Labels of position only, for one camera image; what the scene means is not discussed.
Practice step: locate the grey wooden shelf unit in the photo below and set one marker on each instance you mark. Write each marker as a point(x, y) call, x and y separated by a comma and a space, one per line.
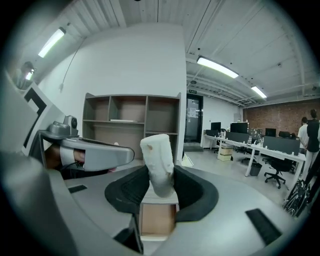
point(130, 110)

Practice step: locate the grey gripper fisheye camera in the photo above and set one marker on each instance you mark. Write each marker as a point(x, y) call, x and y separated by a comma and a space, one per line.
point(71, 123)

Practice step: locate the long ceiling light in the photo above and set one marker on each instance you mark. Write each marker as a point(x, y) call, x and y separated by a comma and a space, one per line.
point(259, 91)
point(29, 75)
point(52, 42)
point(217, 67)

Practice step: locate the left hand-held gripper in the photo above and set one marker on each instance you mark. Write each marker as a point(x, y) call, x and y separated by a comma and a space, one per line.
point(107, 156)

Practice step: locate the cardboard boxes under desk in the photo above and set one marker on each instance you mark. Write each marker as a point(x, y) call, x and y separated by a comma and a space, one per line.
point(225, 152)

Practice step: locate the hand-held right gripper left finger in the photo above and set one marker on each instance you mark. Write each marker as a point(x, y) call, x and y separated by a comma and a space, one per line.
point(125, 190)

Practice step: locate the black trash bin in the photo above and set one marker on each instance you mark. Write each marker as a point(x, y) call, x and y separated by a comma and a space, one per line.
point(255, 170)

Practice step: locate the person's left hand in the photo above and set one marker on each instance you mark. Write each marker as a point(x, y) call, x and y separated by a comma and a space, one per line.
point(79, 157)

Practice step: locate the dark desk divider panel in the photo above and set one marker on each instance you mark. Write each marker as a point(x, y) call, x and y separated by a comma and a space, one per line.
point(237, 137)
point(281, 145)

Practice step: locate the white cloth roll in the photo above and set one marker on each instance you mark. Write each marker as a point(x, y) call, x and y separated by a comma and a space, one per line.
point(156, 165)

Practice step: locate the black glass door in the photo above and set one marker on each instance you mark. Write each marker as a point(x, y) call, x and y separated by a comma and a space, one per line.
point(193, 120)

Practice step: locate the sticker-covered monitor back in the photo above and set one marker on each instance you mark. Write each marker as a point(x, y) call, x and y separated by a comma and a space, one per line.
point(255, 136)

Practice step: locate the black and white backpack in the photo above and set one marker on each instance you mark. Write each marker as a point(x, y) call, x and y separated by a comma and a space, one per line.
point(297, 197)

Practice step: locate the black office chair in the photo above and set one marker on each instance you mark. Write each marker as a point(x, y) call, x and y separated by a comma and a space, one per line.
point(277, 167)

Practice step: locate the dark door mat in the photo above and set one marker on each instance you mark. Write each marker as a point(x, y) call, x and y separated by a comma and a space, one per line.
point(193, 148)

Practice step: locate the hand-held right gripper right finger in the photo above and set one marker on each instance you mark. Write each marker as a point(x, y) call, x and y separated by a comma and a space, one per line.
point(197, 192)

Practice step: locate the long white office desk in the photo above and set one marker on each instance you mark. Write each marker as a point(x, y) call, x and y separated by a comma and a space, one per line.
point(262, 150)

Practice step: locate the black computer monitor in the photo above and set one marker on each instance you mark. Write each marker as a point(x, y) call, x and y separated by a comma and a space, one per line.
point(238, 127)
point(216, 126)
point(270, 132)

